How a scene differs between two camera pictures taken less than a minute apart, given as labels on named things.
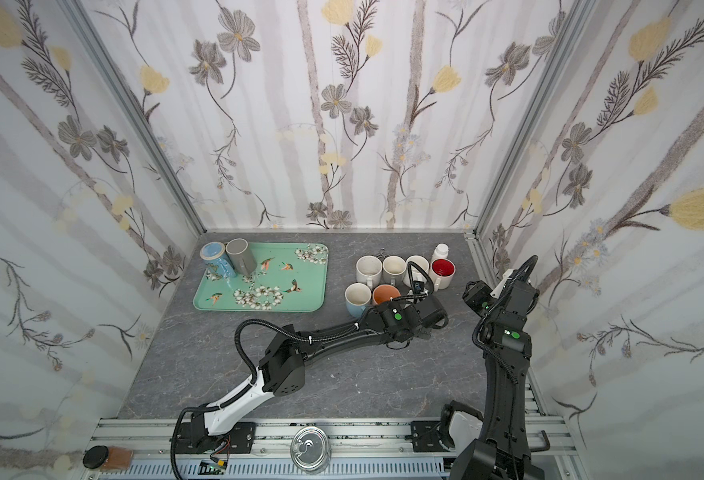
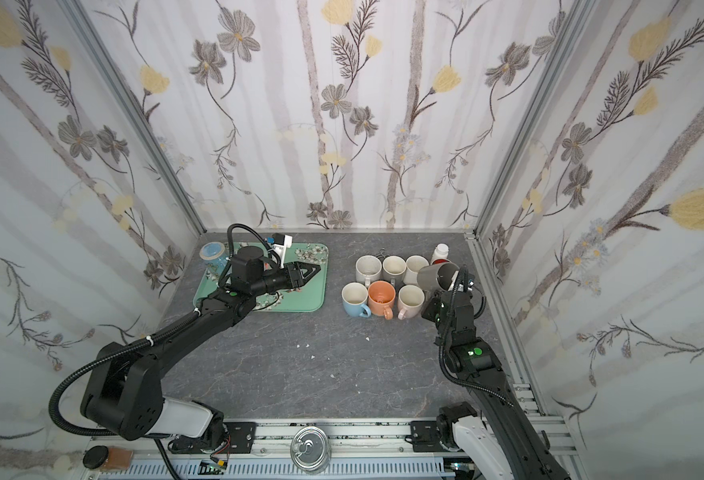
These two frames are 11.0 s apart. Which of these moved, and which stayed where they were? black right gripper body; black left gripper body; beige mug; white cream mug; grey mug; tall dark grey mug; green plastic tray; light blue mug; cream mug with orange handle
Moved: black right gripper body; tall dark grey mug; black left gripper body
Stayed: grey mug; cream mug with orange handle; beige mug; white cream mug; light blue mug; green plastic tray
